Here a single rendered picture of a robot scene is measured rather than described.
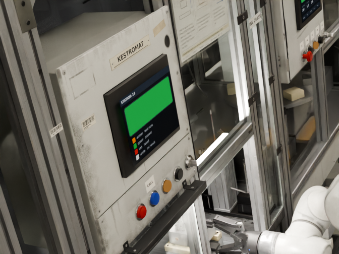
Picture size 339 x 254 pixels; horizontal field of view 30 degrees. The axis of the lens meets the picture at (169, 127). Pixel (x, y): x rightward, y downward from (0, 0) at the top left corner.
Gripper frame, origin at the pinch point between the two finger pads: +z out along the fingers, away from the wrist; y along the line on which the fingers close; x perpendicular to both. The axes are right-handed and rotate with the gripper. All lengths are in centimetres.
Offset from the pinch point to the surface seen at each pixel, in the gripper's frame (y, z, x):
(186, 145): 46, -14, 23
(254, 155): 20.8, -12.6, -18.5
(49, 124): 74, -13, 67
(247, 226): -9.6, -5.6, -20.2
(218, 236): -2.9, -2.8, -3.8
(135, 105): 67, -17, 44
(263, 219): -4.1, -12.9, -18.4
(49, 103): 77, -13, 66
